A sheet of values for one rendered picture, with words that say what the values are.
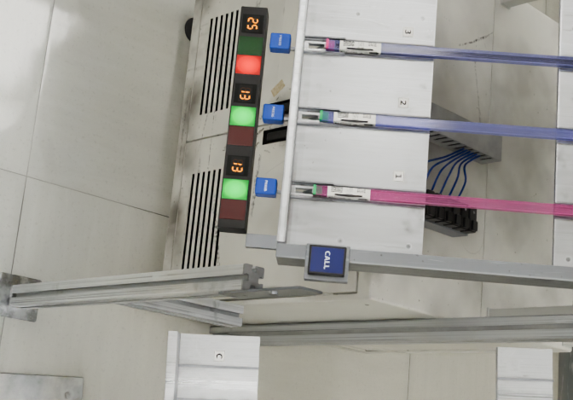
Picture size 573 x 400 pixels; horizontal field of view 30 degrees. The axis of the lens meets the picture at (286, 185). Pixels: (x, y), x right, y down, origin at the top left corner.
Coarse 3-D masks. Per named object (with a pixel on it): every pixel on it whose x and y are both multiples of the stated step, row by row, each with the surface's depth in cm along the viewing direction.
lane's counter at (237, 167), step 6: (228, 156) 154; (234, 156) 154; (240, 156) 154; (246, 156) 154; (228, 162) 154; (234, 162) 154; (240, 162) 154; (246, 162) 154; (228, 168) 154; (234, 168) 153; (240, 168) 153; (246, 168) 153; (228, 174) 153; (234, 174) 153; (240, 174) 153; (246, 174) 153
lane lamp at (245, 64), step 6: (240, 60) 158; (246, 60) 158; (252, 60) 158; (258, 60) 158; (240, 66) 157; (246, 66) 157; (252, 66) 157; (258, 66) 157; (240, 72) 157; (246, 72) 157; (252, 72) 157; (258, 72) 157
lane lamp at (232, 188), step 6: (228, 180) 153; (234, 180) 153; (240, 180) 153; (246, 180) 153; (228, 186) 153; (234, 186) 153; (240, 186) 153; (246, 186) 153; (228, 192) 153; (234, 192) 153; (240, 192) 152; (246, 192) 152; (228, 198) 152; (234, 198) 152; (240, 198) 152
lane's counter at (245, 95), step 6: (240, 84) 157; (246, 84) 157; (252, 84) 157; (234, 90) 156; (240, 90) 156; (246, 90) 156; (252, 90) 156; (234, 96) 156; (240, 96) 156; (246, 96) 156; (252, 96) 156; (240, 102) 156; (246, 102) 156; (252, 102) 156
